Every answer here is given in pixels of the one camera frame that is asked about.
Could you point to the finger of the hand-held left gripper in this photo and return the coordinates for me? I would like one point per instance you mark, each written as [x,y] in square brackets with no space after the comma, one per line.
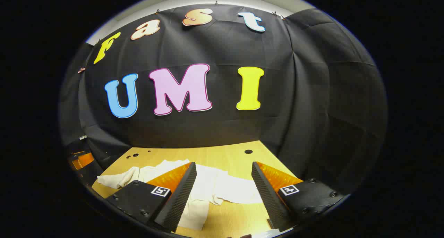
[83,160]

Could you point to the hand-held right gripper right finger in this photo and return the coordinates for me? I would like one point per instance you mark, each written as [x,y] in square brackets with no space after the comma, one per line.
[269,200]

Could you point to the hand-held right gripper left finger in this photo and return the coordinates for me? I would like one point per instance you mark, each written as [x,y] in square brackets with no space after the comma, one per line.
[180,200]

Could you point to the cream white sweatshirt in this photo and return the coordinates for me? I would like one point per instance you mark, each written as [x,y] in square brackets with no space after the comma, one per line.
[225,186]

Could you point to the black backdrop cloth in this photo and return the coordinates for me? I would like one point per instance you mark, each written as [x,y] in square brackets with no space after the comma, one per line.
[222,127]

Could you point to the red backdrop clip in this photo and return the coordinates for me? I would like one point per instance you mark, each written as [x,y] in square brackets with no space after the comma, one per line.
[81,70]

